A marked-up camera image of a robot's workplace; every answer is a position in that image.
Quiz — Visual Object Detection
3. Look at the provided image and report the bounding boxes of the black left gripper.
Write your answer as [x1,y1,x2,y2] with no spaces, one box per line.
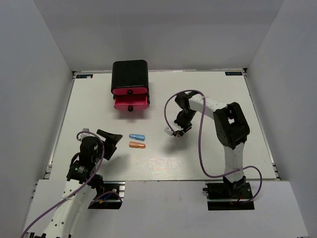
[93,129,122,163]

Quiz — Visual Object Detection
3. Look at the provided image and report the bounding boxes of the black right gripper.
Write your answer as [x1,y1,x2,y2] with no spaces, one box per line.
[174,109,197,136]

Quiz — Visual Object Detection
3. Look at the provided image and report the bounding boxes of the blue correction tape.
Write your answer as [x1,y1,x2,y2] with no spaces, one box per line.
[129,134,145,141]

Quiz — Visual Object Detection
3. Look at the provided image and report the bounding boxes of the orange correction tape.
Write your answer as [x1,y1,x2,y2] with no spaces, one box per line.
[129,141,146,149]

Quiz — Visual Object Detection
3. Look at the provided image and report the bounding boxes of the pink drawer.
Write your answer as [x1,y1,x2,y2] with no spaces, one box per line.
[111,87,148,96]
[114,94,150,112]

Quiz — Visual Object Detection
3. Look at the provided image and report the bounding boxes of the pink top drawer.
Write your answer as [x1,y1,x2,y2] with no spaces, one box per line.
[111,87,148,96]

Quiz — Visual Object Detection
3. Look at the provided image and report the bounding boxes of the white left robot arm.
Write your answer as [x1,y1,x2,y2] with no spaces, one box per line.
[21,129,123,238]

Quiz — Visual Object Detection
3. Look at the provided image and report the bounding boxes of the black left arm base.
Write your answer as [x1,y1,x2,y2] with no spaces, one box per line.
[88,180,126,210]

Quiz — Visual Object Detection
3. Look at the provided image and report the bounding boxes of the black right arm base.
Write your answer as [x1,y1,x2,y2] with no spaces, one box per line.
[202,176,255,211]

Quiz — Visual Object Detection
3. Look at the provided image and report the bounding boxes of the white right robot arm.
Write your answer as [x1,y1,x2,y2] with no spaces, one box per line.
[170,91,250,198]

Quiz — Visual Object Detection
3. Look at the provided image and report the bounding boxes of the black drawer cabinet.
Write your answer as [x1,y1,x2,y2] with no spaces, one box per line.
[111,59,150,99]

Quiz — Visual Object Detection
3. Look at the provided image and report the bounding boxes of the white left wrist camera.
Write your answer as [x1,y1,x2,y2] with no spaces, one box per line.
[77,128,90,141]

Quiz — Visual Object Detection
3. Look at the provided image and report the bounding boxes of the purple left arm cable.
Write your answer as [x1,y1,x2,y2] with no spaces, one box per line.
[21,130,106,238]

